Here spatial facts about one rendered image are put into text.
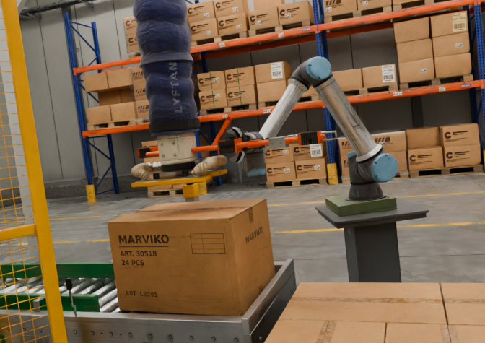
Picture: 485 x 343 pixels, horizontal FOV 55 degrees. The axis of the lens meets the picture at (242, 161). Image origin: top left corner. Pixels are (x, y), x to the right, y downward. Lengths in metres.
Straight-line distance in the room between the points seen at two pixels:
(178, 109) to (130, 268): 0.72
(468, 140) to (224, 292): 7.60
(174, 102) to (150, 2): 0.42
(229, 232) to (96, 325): 0.68
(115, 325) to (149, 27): 1.22
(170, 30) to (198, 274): 1.01
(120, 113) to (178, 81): 8.51
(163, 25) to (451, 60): 7.48
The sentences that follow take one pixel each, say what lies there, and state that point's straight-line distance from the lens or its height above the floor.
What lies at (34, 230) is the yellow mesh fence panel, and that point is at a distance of 1.99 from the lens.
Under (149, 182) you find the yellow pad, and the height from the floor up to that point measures 1.10.
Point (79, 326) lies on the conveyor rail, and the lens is 2.15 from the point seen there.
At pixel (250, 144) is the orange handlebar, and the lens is 1.94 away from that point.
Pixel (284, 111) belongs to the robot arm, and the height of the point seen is 1.34.
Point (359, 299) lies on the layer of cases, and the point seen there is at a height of 0.54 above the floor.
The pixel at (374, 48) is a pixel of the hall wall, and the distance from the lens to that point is 10.37.
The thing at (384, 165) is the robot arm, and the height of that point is 1.01.
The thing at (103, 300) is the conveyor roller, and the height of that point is 0.54.
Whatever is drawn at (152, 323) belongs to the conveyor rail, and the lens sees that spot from 1.93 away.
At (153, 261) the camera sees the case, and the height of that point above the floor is 0.77.
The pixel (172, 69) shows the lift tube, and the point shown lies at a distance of 2.01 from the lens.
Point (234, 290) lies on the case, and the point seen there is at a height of 0.66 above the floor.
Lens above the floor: 1.29
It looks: 4 degrees down
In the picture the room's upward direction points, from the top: 7 degrees counter-clockwise
